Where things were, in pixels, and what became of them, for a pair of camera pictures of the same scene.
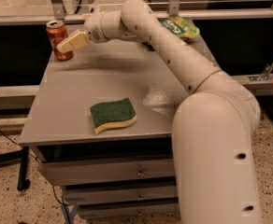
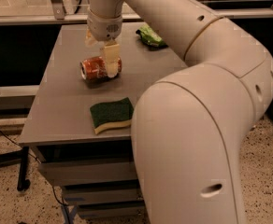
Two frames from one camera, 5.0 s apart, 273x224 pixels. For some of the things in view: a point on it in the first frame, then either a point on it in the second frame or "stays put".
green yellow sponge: x=112 y=114 stays put
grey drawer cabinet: x=126 y=173 stays put
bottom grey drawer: x=100 y=211 stays put
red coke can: x=58 y=33 → x=94 y=68
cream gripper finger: x=77 y=40 → x=111 y=52
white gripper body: x=93 y=26 stays put
